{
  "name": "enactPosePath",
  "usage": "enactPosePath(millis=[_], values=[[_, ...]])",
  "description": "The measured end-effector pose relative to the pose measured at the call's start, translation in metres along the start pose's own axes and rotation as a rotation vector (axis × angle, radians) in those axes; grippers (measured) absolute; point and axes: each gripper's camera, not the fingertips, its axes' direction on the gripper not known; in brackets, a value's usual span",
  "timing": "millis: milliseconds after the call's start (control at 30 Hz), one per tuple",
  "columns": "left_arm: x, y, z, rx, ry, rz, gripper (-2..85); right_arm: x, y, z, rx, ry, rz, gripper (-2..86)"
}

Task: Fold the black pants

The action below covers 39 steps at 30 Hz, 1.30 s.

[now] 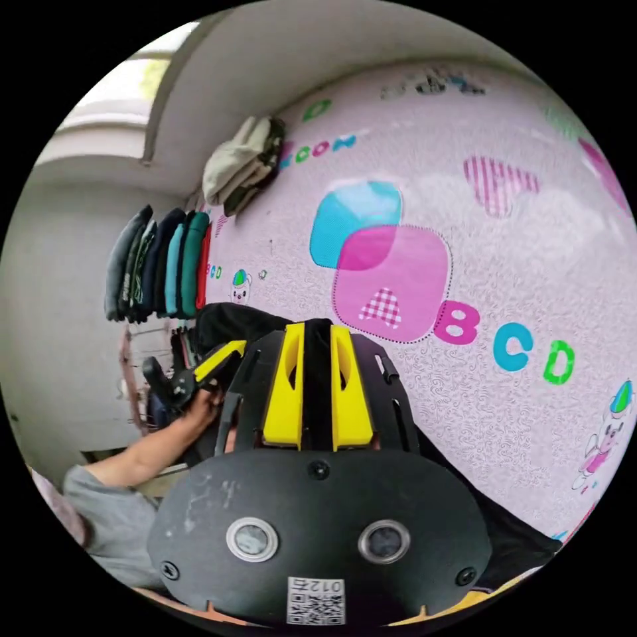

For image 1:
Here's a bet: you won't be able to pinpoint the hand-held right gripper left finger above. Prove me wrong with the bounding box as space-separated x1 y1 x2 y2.
262 322 306 450

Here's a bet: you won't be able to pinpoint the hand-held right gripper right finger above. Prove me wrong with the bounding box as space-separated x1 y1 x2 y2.
330 325 374 451

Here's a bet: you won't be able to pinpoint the black pants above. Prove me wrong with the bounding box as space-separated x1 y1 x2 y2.
194 301 564 593

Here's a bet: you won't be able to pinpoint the person's left forearm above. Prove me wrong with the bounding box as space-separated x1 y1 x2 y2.
82 417 198 490

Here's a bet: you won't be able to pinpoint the person's left hand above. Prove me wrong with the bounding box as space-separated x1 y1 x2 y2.
180 387 225 433

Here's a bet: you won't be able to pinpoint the pile of dark clothes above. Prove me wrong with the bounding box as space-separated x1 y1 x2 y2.
103 204 214 323

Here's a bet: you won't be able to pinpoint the pile of beige clothes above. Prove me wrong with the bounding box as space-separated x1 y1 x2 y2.
201 115 287 218

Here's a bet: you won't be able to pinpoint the bed with pink printed sheet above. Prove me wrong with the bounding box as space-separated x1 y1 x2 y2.
188 63 637 601

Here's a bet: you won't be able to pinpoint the window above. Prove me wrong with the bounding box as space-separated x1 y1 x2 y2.
53 21 201 166

